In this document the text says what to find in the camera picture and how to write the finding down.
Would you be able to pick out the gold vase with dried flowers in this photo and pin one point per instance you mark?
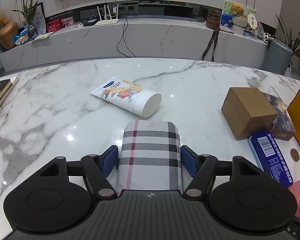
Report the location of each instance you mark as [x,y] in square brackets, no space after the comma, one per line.
[8,30]

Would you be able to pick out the gold coin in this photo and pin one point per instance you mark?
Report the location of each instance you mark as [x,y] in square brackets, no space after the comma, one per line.
[294,155]

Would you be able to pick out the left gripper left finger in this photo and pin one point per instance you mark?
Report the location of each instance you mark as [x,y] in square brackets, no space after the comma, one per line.
[96,170]

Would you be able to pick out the teddy bear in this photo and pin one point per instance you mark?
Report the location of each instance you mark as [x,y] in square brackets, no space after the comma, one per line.
[237,10]

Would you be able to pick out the illustrated card box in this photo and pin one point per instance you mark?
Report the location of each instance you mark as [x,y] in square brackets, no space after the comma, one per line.
[283,128]

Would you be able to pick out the white round fan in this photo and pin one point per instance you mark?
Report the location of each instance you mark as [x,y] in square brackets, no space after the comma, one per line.
[252,21]

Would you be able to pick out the marble TV console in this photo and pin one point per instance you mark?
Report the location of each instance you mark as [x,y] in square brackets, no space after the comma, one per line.
[144,37]

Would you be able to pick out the green picture board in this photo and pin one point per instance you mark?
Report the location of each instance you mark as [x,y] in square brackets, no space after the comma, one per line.
[237,19]

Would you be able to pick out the brown cardboard box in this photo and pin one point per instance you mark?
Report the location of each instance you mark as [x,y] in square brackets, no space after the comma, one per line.
[248,112]

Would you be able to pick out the grey trash can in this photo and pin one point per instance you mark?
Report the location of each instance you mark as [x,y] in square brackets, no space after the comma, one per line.
[277,57]

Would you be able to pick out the red gift box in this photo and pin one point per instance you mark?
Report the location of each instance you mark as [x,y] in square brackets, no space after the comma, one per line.
[54,26]

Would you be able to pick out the potted green plant right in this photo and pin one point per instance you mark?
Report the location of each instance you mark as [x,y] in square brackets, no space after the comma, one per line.
[286,36]

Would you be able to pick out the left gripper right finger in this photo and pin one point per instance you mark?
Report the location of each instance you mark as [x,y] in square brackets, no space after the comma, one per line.
[202,170]

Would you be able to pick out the plaid glasses case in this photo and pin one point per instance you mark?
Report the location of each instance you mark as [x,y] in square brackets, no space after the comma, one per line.
[150,157]

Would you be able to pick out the white lotion tube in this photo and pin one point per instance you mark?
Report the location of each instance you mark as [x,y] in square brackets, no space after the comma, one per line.
[129,96]

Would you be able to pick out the blue Super Deer tin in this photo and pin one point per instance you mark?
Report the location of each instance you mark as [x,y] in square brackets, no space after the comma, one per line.
[270,159]

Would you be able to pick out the brown leather camera bag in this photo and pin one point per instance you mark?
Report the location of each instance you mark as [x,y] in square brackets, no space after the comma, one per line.
[212,22]

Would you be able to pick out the potted green plant left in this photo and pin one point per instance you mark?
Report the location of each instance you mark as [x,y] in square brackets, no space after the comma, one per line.
[28,10]

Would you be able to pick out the blue snack bag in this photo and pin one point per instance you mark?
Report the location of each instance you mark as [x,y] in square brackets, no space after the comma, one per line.
[21,38]

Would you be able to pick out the potted green plant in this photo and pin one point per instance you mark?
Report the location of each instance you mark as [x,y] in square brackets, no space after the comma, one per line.
[286,36]
[28,10]

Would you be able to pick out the white wifi router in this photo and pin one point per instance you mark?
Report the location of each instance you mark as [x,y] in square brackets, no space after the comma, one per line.
[110,16]

